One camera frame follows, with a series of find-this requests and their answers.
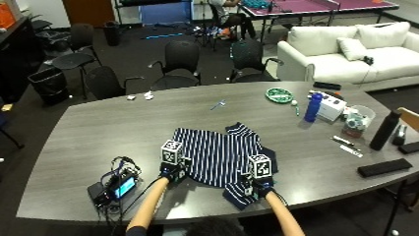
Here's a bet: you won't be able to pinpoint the person's right hand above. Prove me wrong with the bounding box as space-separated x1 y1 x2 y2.
240 173 277 200

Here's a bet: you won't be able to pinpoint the person's left hand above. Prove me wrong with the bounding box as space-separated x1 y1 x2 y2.
159 157 193 187

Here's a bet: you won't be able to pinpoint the navy white striped shirt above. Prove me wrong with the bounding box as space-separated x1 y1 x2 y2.
172 121 281 211

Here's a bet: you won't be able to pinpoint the white marker cube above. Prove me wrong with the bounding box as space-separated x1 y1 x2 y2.
160 139 185 165
248 153 274 179

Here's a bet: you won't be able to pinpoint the white marker pen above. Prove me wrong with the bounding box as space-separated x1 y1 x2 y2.
340 145 365 159

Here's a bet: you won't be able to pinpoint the black marker pen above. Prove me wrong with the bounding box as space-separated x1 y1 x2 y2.
332 135 357 148

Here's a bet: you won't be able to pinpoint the blue water bottle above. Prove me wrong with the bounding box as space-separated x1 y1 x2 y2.
302 92 325 124

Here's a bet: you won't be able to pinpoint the green round plate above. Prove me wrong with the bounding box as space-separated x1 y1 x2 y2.
265 87 294 104

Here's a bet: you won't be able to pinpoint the white box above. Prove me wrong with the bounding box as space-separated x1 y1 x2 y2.
316 94 349 122

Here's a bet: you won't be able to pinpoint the long black case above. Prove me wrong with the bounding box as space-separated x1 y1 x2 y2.
357 157 414 179

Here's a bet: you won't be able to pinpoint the clear plastic container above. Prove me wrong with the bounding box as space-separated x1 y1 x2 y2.
341 104 378 139

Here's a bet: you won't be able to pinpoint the black office chair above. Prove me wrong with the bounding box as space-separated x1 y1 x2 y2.
147 39 204 91
50 23 104 99
227 38 286 84
83 65 147 100

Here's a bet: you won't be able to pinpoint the black water bottle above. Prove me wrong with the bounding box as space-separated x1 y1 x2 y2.
369 109 403 151

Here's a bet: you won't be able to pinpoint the black flat device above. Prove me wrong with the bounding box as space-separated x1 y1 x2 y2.
312 81 344 91

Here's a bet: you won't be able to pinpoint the black stapler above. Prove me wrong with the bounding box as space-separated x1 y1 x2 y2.
392 123 409 147

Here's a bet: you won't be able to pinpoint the small black case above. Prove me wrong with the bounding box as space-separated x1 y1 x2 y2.
397 141 419 155

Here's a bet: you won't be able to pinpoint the black waste bin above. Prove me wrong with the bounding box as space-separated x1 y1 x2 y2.
27 66 71 106

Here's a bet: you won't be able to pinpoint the black cylindrical bin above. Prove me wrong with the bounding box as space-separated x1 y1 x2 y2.
103 20 124 47

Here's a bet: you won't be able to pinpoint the white sofa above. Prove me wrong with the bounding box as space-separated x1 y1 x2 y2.
277 21 419 92

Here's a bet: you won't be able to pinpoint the white sofa cushion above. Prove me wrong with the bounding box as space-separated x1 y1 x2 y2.
336 36 372 61

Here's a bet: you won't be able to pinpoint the black cabinet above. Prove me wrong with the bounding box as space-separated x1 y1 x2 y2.
0 14 44 104

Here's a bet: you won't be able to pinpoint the purple table-tennis table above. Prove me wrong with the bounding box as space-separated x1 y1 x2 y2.
237 0 401 43

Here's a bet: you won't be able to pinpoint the black recording device with screen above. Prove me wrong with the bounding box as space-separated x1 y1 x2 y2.
87 155 144 207

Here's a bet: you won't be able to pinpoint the black cables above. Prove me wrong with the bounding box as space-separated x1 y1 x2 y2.
98 176 168 236

